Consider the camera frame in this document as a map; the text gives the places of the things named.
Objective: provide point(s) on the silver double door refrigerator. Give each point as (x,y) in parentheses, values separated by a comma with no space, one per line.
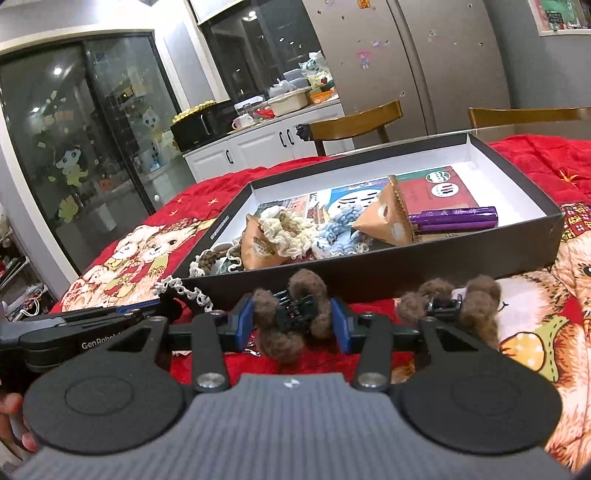
(438,58)

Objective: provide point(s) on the white kitchen cabinet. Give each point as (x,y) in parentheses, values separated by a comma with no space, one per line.
(265,144)

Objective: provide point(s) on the cream plastic basin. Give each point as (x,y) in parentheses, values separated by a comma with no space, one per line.
(290,102)

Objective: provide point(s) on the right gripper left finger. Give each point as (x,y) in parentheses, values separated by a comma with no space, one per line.
(212,335)

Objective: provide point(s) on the brown striped scrunchie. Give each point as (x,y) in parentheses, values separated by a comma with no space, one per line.
(222,259)

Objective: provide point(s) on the wooden chair left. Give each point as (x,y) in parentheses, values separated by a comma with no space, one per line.
(351,126)

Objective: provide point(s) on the cream crochet scrunchie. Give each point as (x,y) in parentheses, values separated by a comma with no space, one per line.
(290,235)

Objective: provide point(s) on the person's hand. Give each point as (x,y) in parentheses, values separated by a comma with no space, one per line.
(13,429)

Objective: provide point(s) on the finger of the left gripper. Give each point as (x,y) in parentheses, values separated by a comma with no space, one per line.
(138,304)

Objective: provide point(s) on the red teddy bear blanket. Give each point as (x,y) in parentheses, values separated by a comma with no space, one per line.
(545,322)

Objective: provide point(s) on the black white lace scrunchie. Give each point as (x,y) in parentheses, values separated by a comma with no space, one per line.
(173,289)

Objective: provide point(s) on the brown paper pyramid packet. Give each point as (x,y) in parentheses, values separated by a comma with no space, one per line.
(387,218)

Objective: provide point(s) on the black shallow cardboard box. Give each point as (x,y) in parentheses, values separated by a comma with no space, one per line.
(526,238)

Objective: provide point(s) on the glass sliding door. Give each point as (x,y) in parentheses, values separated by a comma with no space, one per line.
(90,123)

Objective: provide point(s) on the wooden chair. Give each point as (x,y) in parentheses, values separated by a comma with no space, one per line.
(351,126)
(487,118)

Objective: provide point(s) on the wooden chair right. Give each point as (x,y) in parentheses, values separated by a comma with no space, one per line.
(487,118)

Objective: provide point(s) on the blue crochet scrunchie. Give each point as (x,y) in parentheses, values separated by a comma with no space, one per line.
(337,237)

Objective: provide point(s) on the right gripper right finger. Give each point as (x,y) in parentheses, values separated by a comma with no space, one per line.
(370,335)

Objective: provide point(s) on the black microwave oven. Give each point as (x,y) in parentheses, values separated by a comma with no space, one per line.
(203,124)

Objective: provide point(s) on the white mug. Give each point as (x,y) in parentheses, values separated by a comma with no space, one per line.
(243,121)

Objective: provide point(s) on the purple foil snack bar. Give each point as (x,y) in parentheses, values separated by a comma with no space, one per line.
(454,220)

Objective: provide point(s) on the brown fuzzy hair clip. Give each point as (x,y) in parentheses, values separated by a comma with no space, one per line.
(286,320)
(473,311)

